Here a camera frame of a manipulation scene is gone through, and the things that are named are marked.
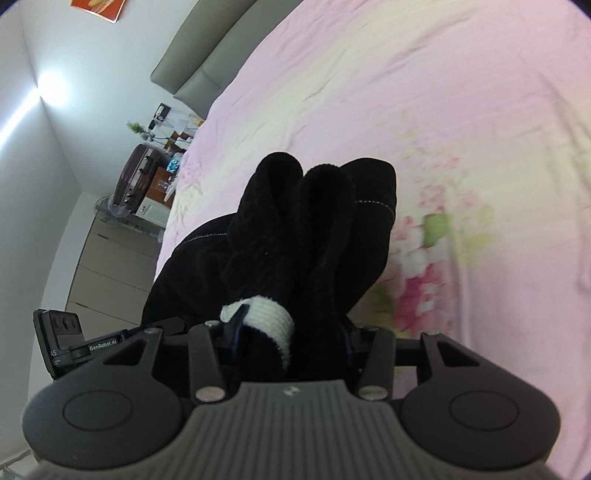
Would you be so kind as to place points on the black pants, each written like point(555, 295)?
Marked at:
point(277, 230)

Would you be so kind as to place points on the maroon suitcase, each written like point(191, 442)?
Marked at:
point(138, 177)

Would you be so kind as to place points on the small green plant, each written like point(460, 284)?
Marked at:
point(137, 129)

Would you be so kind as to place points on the white fan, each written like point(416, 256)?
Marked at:
point(111, 212)

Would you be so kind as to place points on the cluttered wooden nightstand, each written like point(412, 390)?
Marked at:
point(178, 138)

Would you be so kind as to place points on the beige cabinet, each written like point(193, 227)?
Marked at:
point(106, 272)

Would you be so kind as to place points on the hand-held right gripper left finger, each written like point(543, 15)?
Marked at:
point(238, 325)

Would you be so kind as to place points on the white light strip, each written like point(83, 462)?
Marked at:
point(27, 110)

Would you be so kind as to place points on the grey bed headboard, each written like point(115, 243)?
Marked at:
point(203, 60)

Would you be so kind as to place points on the pink floral bedsheet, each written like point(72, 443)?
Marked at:
point(369, 92)

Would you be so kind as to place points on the orange wall poster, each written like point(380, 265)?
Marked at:
point(99, 7)

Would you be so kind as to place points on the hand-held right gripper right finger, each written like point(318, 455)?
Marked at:
point(346, 344)

